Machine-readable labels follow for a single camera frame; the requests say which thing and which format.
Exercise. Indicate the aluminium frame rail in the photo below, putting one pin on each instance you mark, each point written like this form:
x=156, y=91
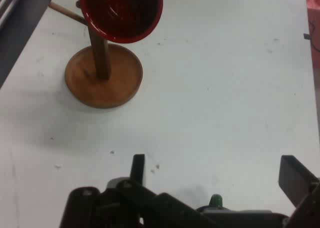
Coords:
x=8, y=1

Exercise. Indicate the dark green enamel mug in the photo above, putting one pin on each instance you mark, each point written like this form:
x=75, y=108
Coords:
x=215, y=201

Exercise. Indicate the red plastic bag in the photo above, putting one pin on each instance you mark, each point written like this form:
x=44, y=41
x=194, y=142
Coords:
x=314, y=3

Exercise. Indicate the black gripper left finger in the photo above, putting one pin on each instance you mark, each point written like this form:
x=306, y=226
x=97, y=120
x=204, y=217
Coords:
x=125, y=208

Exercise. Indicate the black table edge clip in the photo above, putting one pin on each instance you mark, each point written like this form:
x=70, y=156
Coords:
x=306, y=36

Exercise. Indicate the wooden mug tree stand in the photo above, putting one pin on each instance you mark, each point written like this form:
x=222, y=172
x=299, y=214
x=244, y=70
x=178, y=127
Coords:
x=105, y=90

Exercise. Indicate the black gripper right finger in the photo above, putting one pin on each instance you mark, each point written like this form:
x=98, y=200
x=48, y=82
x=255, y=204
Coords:
x=297, y=180

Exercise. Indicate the red enamel mug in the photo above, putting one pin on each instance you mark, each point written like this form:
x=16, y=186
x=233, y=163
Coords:
x=125, y=13

